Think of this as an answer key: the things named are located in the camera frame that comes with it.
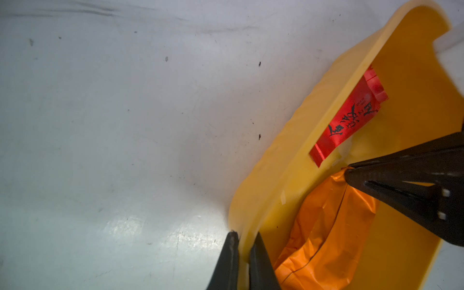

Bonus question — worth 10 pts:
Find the orange tea bag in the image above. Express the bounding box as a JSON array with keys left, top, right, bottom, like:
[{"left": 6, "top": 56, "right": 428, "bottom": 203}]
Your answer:
[{"left": 274, "top": 169, "right": 379, "bottom": 290}]

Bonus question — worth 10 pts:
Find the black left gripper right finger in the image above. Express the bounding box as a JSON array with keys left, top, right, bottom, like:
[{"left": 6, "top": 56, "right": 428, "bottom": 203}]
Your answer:
[{"left": 249, "top": 233, "right": 281, "bottom": 290}]

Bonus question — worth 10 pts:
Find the yellow plastic storage box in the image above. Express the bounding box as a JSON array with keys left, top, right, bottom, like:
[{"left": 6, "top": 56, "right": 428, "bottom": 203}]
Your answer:
[{"left": 228, "top": 1, "right": 464, "bottom": 290}]

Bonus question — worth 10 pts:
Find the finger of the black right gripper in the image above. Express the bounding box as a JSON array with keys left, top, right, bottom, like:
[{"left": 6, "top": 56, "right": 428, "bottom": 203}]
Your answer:
[{"left": 344, "top": 132, "right": 464, "bottom": 247}]

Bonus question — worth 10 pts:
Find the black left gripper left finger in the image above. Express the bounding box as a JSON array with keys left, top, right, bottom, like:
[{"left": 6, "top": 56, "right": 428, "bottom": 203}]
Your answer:
[{"left": 207, "top": 231, "right": 239, "bottom": 290}]

